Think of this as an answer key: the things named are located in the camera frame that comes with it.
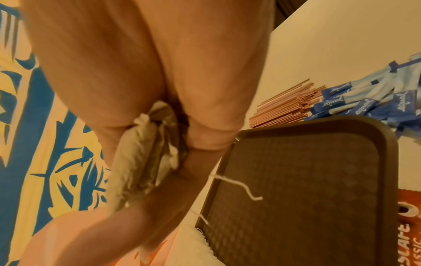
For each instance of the person's right hand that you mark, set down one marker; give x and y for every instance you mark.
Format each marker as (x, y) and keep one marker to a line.
(191, 57)

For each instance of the bunch of tea bags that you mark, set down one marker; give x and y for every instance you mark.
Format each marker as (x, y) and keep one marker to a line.
(141, 156)

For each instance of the dark brown tray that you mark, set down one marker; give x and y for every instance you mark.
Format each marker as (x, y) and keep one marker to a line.
(309, 202)

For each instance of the pile of blue sachets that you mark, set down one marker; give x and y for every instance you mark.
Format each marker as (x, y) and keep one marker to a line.
(375, 96)

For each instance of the pile of red Nescafe sachets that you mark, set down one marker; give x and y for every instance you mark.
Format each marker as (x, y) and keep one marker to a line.
(409, 228)

